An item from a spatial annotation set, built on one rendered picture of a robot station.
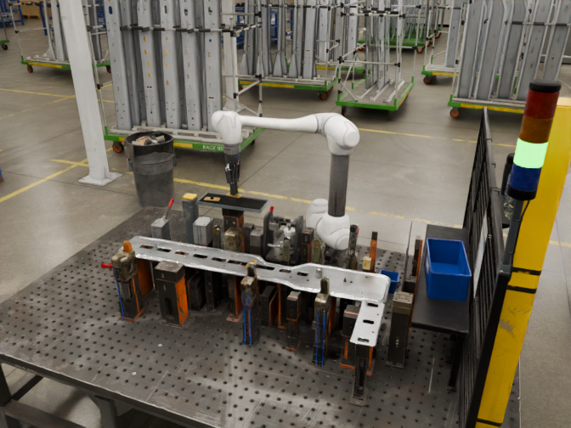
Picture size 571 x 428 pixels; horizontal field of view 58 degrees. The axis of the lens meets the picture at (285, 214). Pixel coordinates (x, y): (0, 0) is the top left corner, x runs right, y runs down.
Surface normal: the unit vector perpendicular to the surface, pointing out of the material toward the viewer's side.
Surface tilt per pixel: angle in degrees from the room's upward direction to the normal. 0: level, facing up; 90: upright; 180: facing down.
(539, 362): 0
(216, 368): 0
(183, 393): 0
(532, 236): 87
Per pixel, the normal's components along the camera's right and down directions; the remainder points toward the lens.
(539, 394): 0.00, -0.90
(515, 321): -0.30, 0.42
